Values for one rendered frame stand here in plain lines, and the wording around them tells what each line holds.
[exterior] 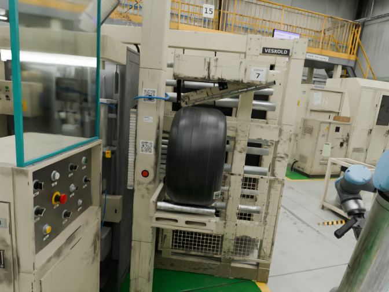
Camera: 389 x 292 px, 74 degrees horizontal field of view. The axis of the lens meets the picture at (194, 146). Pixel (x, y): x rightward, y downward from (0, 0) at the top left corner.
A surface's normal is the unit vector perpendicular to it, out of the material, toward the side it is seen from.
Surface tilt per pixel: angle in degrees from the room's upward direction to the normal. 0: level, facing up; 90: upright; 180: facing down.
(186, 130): 51
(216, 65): 90
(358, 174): 45
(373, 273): 104
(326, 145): 90
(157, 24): 90
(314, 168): 90
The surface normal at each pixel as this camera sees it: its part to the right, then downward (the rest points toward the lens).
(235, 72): -0.07, 0.19
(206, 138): -0.01, -0.37
